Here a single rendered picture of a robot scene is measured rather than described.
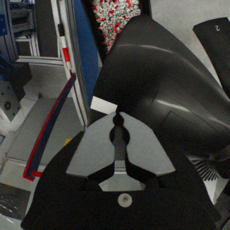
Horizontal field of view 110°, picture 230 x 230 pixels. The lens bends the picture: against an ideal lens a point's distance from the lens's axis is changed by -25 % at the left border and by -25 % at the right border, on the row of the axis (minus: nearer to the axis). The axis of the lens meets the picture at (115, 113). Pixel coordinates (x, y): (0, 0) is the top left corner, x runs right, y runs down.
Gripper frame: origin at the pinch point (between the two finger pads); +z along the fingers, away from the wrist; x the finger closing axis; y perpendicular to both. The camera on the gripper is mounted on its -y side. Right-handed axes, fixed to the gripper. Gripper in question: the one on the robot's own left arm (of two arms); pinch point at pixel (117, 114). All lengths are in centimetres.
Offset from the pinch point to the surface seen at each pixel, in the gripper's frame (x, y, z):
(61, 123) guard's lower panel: -56, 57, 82
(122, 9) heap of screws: 1.7, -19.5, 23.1
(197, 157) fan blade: 14.8, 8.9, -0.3
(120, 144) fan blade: 0.6, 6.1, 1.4
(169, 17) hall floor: 53, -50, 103
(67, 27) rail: -13.7, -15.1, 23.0
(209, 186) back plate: 42, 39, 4
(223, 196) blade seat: 24.6, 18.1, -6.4
